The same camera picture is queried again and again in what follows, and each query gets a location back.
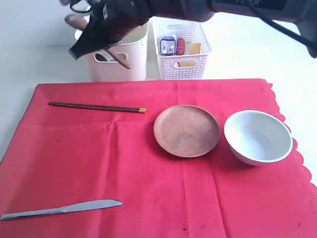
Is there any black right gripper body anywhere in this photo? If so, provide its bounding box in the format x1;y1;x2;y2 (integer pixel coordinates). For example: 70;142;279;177
87;0;152;45

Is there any brown wooden spoon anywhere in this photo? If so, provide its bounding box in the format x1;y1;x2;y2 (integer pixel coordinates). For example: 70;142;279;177
64;14;131;69

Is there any small milk carton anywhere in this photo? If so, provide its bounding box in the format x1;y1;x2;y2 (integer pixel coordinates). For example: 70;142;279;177
159;35;177;56

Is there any dark wooden chopstick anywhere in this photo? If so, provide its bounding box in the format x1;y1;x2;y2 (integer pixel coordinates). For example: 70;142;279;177
48;102;147;112
48;102;147;114

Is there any red sausage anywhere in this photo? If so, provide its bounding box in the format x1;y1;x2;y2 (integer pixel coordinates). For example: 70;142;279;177
176;37;186;56

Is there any yellow cake wedge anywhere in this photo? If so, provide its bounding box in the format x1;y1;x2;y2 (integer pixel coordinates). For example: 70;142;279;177
178;43;201;67

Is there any round wooden plate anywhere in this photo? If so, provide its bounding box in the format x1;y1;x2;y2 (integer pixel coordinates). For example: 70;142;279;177
153;105;221;158

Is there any white ceramic bowl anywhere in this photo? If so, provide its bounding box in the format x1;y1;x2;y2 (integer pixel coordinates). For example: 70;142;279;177
224;110;293;166

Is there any stainless steel cup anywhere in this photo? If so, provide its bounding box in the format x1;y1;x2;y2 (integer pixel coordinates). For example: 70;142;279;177
95;53;116;62

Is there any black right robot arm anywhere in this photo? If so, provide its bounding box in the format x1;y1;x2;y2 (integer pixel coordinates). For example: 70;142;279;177
69;0;317;59

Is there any cream plastic storage bin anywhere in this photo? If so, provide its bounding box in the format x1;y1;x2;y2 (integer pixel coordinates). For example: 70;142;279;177
84;23;148;82

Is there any white perforated plastic basket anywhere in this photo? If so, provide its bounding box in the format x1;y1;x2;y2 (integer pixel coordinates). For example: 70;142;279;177
152;17;211;80

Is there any red tablecloth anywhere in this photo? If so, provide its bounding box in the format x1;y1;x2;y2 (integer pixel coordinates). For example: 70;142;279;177
0;79;317;238

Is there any silver table knife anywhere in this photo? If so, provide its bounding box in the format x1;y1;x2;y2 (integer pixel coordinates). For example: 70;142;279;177
0;199;123;221

